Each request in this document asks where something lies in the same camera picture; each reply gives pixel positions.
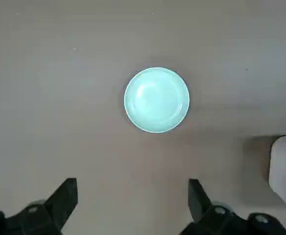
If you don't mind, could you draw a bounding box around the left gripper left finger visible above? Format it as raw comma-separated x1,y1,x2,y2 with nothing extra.
0,178,78,235

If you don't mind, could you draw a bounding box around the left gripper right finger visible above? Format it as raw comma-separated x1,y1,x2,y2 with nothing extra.
182,178,286,235

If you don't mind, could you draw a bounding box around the pale pink storage box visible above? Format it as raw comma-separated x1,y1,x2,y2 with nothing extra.
268,135,286,209

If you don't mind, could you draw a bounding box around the pale green round plate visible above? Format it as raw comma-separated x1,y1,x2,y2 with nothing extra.
123,67,191,134

